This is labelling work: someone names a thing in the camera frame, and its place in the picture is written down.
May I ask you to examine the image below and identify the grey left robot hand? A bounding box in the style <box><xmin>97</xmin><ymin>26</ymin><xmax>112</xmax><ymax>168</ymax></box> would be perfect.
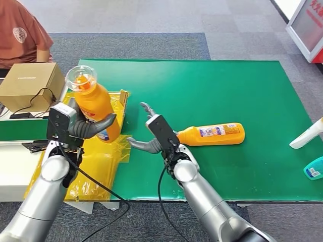
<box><xmin>67</xmin><ymin>97</ymin><xmax>117</xmax><ymax>141</ymax></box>

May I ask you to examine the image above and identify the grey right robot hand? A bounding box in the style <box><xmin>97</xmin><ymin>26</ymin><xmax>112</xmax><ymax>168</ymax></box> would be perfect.
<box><xmin>127</xmin><ymin>101</ymin><xmax>163</xmax><ymax>155</ymax></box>

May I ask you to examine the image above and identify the orange bottle with clear cap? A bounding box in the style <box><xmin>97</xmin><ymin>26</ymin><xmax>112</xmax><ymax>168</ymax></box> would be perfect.
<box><xmin>65</xmin><ymin>65</ymin><xmax>122</xmax><ymax>144</ymax></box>

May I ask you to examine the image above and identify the orange bottle with label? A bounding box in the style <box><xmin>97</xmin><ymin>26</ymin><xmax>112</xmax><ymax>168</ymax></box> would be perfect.
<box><xmin>176</xmin><ymin>122</ymin><xmax>246</xmax><ymax>147</ymax></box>

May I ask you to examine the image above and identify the white plastic bottle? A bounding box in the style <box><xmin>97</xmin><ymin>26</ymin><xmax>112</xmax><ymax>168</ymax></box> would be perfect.
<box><xmin>289</xmin><ymin>117</ymin><xmax>323</xmax><ymax>150</ymax></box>

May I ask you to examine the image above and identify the teal plastic bottle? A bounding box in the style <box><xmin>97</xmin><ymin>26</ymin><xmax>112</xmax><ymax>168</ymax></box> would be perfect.
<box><xmin>303</xmin><ymin>156</ymin><xmax>323</xmax><ymax>182</ymax></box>

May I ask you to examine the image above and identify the yellow taped tray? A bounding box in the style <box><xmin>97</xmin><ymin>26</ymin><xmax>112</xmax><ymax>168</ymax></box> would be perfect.
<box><xmin>23</xmin><ymin>89</ymin><xmax>132</xmax><ymax>203</ymax></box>

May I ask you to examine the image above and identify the black power adapter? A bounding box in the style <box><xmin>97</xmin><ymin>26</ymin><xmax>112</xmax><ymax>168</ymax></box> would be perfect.
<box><xmin>9</xmin><ymin>112</ymin><xmax>35</xmax><ymax>120</ymax></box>

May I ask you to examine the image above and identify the brown cardboard box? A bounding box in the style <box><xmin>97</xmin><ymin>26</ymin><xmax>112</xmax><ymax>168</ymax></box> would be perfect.
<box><xmin>0</xmin><ymin>62</ymin><xmax>66</xmax><ymax>113</ymax></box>

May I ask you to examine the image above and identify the green table mat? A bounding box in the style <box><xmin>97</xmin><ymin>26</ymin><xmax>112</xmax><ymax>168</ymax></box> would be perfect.
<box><xmin>77</xmin><ymin>59</ymin><xmax>323</xmax><ymax>203</ymax></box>

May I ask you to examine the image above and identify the person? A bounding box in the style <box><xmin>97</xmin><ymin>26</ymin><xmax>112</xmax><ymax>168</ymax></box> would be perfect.
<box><xmin>0</xmin><ymin>0</ymin><xmax>54</xmax><ymax>70</ymax></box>

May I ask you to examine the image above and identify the white and red signboard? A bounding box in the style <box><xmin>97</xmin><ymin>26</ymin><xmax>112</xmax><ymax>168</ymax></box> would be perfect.
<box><xmin>285</xmin><ymin>0</ymin><xmax>323</xmax><ymax>65</ymax></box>

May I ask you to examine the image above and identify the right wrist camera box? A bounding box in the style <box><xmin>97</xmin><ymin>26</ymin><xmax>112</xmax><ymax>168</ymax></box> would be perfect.
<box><xmin>145</xmin><ymin>113</ymin><xmax>180</xmax><ymax>160</ymax></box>

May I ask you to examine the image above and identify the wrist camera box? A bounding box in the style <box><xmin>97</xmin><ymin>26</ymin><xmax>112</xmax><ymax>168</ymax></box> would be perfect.
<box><xmin>46</xmin><ymin>102</ymin><xmax>78</xmax><ymax>145</ymax></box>
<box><xmin>145</xmin><ymin>113</ymin><xmax>180</xmax><ymax>160</ymax></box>

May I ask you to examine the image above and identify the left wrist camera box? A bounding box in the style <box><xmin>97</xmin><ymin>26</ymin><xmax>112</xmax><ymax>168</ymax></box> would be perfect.
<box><xmin>46</xmin><ymin>102</ymin><xmax>78</xmax><ymax>145</ymax></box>

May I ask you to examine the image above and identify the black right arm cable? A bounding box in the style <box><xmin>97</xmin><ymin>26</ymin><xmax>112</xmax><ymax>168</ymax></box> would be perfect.
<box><xmin>157</xmin><ymin>165</ymin><xmax>183</xmax><ymax>242</ymax></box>

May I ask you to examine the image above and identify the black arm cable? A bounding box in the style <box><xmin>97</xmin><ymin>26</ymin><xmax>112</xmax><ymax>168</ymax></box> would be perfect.
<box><xmin>59</xmin><ymin>143</ymin><xmax>131</xmax><ymax>242</ymax></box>
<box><xmin>157</xmin><ymin>165</ymin><xmax>183</xmax><ymax>242</ymax></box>

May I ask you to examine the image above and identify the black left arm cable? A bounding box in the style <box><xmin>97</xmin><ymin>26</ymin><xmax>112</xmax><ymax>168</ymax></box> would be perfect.
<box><xmin>59</xmin><ymin>143</ymin><xmax>131</xmax><ymax>242</ymax></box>

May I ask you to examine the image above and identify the black metal bracket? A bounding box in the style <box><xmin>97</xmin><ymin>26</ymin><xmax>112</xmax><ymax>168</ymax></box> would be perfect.
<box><xmin>22</xmin><ymin>140</ymin><xmax>51</xmax><ymax>154</ymax></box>

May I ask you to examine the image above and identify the thin black cable at box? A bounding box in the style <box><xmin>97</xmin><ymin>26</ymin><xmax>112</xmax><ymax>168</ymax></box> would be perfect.
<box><xmin>11</xmin><ymin>87</ymin><xmax>57</xmax><ymax>118</ymax></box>

